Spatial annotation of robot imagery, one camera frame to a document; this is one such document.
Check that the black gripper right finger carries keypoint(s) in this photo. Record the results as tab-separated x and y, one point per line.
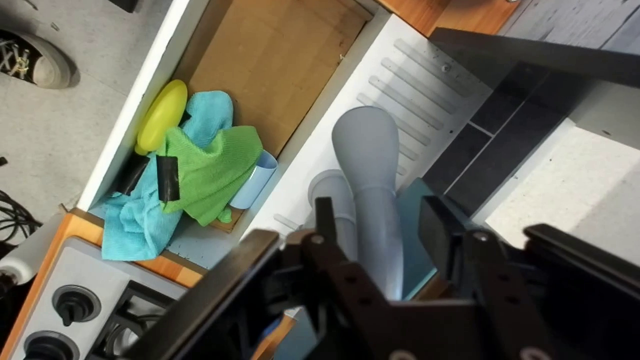
460	261

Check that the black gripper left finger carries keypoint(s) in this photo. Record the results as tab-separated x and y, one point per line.
340	281

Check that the blue plastic planter bin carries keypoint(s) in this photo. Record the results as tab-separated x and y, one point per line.
416	252

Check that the green cloth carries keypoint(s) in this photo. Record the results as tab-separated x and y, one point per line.
212	172

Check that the light blue cloth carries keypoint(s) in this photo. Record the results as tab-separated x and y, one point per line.
132	226

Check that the yellow plush toy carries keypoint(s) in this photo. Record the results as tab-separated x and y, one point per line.
162	116

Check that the wooden kitchen countertop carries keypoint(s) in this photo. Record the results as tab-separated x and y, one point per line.
467	13

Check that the grey plank backsplash panel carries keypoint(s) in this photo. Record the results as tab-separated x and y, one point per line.
580	26

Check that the wooden stove counter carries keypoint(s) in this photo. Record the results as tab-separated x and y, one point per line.
80	226

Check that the grey toy stove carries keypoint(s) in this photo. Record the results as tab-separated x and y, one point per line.
72	266

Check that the black white sneaker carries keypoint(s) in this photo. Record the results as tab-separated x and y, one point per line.
36	61

